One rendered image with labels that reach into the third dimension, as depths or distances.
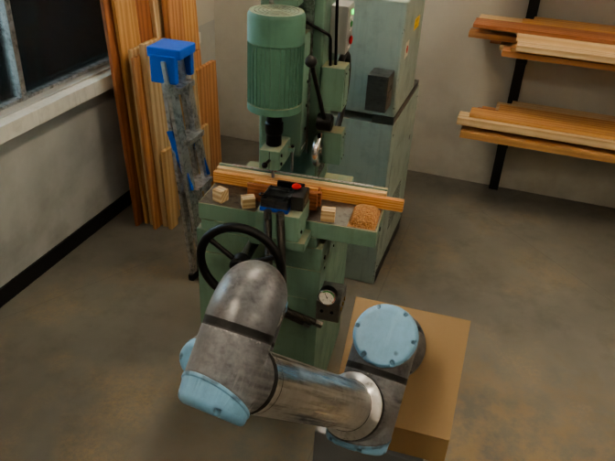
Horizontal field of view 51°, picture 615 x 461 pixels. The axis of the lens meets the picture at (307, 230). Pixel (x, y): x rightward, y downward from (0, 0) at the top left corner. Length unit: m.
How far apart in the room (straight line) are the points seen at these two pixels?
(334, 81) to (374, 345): 1.03
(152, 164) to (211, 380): 2.73
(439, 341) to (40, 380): 1.74
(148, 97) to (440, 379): 2.29
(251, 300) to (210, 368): 0.12
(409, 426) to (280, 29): 1.16
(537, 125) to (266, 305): 3.07
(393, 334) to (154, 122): 2.31
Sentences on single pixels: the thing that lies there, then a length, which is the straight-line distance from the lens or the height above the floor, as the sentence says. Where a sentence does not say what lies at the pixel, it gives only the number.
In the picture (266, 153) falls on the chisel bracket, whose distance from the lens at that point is 2.12.
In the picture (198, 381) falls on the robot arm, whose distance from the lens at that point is 0.99.
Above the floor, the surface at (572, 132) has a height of 0.62.
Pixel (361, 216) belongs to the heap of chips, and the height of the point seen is 0.93.
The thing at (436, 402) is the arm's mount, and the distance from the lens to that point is 1.76.
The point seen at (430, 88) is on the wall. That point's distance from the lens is 4.37.
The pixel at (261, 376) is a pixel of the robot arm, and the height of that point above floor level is 1.22.
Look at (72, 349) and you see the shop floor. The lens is 3.02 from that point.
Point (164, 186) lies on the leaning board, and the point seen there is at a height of 0.28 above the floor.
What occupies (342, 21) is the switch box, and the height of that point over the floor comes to 1.43.
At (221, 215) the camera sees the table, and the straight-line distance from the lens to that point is 2.14.
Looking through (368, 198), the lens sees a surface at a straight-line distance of 2.15.
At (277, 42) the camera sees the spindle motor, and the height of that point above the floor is 1.43.
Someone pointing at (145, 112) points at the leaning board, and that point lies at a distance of 3.52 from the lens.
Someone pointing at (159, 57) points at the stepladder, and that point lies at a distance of 2.90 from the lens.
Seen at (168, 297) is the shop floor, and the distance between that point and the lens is 3.23.
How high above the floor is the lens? 1.93
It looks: 31 degrees down
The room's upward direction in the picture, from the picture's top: 3 degrees clockwise
